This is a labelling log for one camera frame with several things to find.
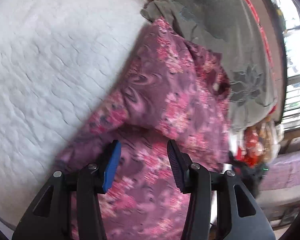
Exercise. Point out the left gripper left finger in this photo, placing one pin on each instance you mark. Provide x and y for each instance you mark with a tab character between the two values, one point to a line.
49	214

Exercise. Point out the purple pink floral garment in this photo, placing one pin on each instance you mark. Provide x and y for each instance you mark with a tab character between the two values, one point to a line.
172	89

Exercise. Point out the red plush toy pile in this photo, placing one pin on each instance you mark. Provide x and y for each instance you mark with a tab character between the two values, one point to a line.
260	143

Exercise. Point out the window with bars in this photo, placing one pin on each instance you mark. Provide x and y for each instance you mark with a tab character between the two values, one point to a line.
289	15

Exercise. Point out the grey floral embroidered pillow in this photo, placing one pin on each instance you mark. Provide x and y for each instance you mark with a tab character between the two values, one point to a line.
227	27

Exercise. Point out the white quilted bed cover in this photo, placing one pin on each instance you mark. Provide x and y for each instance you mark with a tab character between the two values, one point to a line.
58	60

